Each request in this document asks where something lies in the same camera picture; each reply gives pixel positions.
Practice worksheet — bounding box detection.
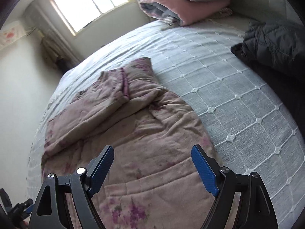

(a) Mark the grey curtain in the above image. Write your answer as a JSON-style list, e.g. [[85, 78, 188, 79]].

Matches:
[[23, 2, 82, 73]]

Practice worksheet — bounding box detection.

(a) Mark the wall drawing with red crab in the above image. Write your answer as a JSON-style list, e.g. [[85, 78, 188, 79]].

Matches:
[[0, 21, 26, 50]]

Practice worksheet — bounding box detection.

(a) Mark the grey white quilted bedspread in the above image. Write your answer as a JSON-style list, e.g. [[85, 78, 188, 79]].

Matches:
[[26, 16, 304, 228]]

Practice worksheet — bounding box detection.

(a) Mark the pink floral quilted jacket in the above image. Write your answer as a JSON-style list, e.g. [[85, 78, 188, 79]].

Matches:
[[41, 58, 222, 228]]

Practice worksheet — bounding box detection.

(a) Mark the black puffer jacket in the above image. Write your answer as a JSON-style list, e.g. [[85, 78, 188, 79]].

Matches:
[[231, 20, 304, 103]]

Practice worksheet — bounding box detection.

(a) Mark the pink folded blanket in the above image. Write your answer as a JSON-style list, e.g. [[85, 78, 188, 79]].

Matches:
[[139, 0, 230, 26]]

